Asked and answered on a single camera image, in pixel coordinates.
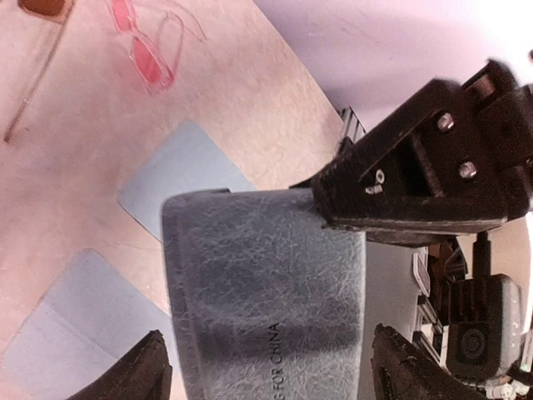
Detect blue cleaning cloth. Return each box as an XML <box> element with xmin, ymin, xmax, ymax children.
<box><xmin>1</xmin><ymin>249</ymin><xmax>179</xmax><ymax>399</ymax></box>
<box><xmin>117</xmin><ymin>121</ymin><xmax>255</xmax><ymax>241</ymax></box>

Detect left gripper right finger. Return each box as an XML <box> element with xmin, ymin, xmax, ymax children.
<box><xmin>371</xmin><ymin>323</ymin><xmax>484</xmax><ymax>399</ymax></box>

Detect blue-grey hard glasses case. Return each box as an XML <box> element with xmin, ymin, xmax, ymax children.
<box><xmin>162</xmin><ymin>189</ymin><xmax>366</xmax><ymax>399</ymax></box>

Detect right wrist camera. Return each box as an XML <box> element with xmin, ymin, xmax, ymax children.
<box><xmin>446</xmin><ymin>274</ymin><xmax>522</xmax><ymax>383</ymax></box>

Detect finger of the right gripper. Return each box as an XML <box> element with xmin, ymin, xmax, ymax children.
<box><xmin>301</xmin><ymin>79</ymin><xmax>532</xmax><ymax>246</ymax></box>

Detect brown sunglasses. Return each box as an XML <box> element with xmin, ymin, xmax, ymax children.
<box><xmin>1</xmin><ymin>1</ymin><xmax>76</xmax><ymax>142</ymax></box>

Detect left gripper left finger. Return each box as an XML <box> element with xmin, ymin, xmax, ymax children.
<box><xmin>69</xmin><ymin>330</ymin><xmax>172</xmax><ymax>400</ymax></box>

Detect pink transparent sunglasses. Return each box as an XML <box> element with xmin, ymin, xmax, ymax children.
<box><xmin>106</xmin><ymin>1</ymin><xmax>207</xmax><ymax>93</ymax></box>

